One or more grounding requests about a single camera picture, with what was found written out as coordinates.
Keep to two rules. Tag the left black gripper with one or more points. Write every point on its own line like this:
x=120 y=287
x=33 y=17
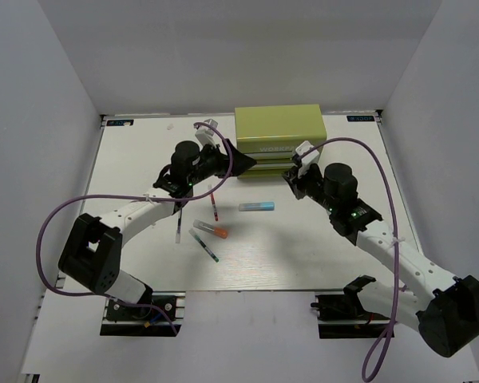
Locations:
x=240 y=162

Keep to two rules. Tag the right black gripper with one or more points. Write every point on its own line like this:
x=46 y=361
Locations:
x=297 y=182

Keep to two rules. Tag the green metal drawer toolbox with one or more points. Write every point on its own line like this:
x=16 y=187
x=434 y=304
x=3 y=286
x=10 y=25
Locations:
x=270 y=134

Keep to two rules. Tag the blue capped highlighter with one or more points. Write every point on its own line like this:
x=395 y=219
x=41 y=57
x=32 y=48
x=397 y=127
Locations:
x=260 y=206

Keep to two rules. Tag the orange capped highlighter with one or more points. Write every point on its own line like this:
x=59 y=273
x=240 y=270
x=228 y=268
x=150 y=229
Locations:
x=210 y=229

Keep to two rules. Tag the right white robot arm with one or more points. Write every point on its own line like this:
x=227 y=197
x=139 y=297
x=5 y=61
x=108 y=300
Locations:
x=441 y=307

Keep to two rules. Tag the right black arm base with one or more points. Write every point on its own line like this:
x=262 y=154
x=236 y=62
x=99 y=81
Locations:
x=339 y=319

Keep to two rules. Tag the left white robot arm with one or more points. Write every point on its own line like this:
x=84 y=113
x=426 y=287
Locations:
x=92 y=253

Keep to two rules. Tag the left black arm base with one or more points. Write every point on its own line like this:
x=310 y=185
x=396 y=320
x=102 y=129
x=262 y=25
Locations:
x=119 y=320

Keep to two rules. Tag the red pen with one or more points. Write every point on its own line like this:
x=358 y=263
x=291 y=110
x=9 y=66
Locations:
x=213 y=202

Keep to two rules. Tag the green pen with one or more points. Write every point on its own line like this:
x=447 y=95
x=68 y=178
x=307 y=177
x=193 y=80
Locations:
x=203 y=245

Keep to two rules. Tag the blue pen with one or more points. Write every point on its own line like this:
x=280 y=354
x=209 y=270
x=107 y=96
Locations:
x=178 y=227

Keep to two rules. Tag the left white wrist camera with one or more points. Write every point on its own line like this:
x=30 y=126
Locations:
x=205 y=132

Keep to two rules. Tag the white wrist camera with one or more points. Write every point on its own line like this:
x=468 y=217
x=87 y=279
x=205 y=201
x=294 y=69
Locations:
x=205 y=132
x=304 y=156

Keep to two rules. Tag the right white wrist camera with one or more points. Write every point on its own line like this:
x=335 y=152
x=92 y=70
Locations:
x=304 y=156

